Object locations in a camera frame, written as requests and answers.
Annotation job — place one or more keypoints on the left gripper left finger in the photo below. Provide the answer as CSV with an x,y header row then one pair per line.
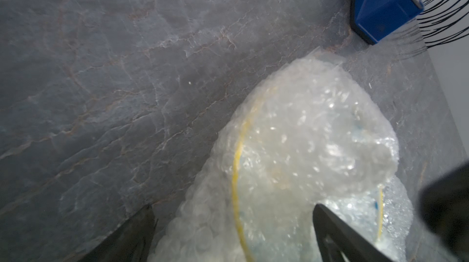
x,y
130,242

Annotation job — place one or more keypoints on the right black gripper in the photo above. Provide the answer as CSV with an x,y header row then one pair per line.
x,y
444,208

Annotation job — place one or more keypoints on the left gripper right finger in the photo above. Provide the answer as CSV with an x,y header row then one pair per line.
x,y
338,242

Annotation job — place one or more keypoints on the yellow green patterned bowl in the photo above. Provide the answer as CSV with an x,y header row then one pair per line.
x,y
300,148

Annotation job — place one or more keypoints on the bubble wrap sheet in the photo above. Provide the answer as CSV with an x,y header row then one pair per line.
x,y
205,228

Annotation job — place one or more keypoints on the blue tape dispenser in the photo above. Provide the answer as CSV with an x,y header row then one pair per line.
x,y
373,20

